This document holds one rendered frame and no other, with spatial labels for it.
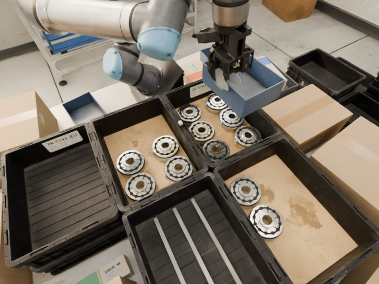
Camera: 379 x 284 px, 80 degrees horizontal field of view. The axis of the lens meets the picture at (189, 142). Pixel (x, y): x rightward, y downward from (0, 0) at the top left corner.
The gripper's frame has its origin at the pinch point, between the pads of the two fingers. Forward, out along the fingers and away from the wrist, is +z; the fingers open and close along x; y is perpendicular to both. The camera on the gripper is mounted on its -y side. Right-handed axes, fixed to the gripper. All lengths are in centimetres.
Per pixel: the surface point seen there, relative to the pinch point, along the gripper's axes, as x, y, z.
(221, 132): 2.4, -3.0, 29.9
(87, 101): -42, -64, 38
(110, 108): -33, -55, 40
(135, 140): -29.6, -17.7, 27.2
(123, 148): -35.1, -16.5, 26.7
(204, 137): -5.9, -2.6, 26.3
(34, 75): -92, -224, 106
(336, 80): 112, -19, 74
